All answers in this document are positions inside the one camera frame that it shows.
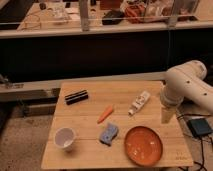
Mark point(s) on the orange tool on shelf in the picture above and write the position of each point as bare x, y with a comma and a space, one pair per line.
135, 13

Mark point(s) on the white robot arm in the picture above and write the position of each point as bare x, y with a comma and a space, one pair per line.
185, 81

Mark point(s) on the black striped block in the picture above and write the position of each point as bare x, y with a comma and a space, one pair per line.
76, 97

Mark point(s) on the wooden table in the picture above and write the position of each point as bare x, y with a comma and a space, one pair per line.
89, 152

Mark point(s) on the orange toy carrot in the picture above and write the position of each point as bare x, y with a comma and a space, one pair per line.
105, 114

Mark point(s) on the grey metal post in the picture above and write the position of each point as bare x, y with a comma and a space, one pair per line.
84, 15

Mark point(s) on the black bag on shelf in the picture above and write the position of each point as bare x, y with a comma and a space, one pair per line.
112, 17

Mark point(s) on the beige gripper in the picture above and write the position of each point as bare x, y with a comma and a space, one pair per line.
167, 114

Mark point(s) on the white plastic cup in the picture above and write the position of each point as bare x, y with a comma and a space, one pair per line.
64, 138

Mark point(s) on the white tube bottle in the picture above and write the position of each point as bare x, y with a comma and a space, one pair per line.
139, 102

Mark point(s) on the orange ceramic bowl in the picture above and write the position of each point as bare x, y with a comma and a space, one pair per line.
143, 146

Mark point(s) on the blue sponge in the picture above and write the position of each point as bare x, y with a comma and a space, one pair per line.
109, 134

